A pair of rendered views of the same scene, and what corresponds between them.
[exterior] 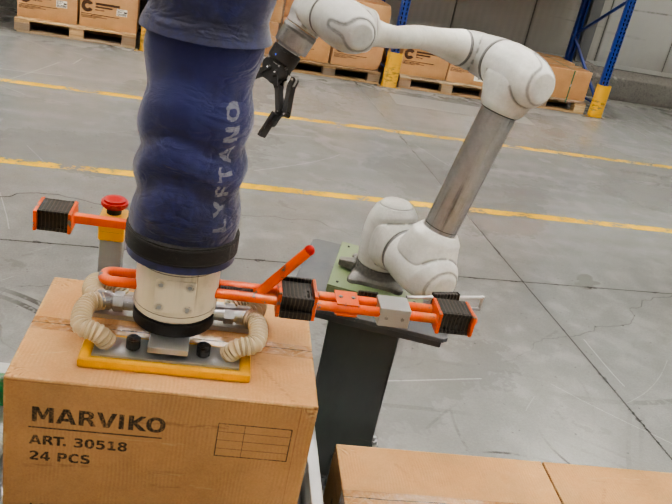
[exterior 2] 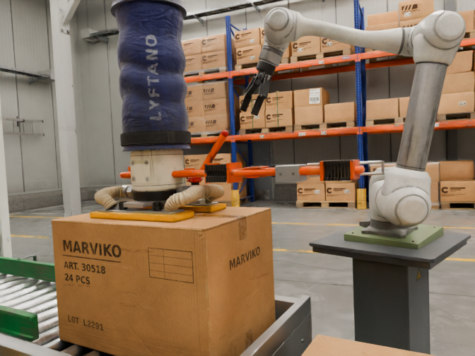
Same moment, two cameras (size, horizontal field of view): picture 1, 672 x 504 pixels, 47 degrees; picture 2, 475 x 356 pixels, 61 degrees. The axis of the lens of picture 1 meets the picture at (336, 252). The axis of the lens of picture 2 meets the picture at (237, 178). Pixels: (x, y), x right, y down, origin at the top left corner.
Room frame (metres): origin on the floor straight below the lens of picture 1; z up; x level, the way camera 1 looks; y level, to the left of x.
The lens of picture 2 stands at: (0.55, -0.73, 1.12)
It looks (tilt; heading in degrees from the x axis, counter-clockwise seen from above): 3 degrees down; 40
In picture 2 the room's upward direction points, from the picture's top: 3 degrees counter-clockwise
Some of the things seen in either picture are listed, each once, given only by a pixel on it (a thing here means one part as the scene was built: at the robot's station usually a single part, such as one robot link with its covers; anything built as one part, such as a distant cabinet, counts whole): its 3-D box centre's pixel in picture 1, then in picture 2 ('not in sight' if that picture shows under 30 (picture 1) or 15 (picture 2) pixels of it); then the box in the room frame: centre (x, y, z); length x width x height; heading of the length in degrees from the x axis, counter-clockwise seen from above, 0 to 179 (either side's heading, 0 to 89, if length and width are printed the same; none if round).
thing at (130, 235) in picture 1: (183, 233); (157, 139); (1.40, 0.31, 1.19); 0.23 x 0.23 x 0.04
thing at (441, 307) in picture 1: (451, 317); (339, 169); (1.50, -0.28, 1.08); 0.08 x 0.07 x 0.05; 101
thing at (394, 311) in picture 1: (391, 311); (290, 173); (1.48, -0.15, 1.07); 0.07 x 0.07 x 0.04; 11
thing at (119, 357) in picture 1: (168, 351); (140, 210); (1.30, 0.29, 0.97); 0.34 x 0.10 x 0.05; 101
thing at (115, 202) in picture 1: (114, 205); (195, 181); (1.84, 0.60, 1.02); 0.07 x 0.07 x 0.04
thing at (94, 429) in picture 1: (167, 411); (166, 273); (1.40, 0.30, 0.75); 0.60 x 0.40 x 0.40; 100
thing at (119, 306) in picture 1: (174, 310); (159, 193); (1.40, 0.31, 1.01); 0.34 x 0.25 x 0.06; 101
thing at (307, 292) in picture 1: (295, 297); (223, 172); (1.44, 0.06, 1.08); 0.10 x 0.08 x 0.06; 11
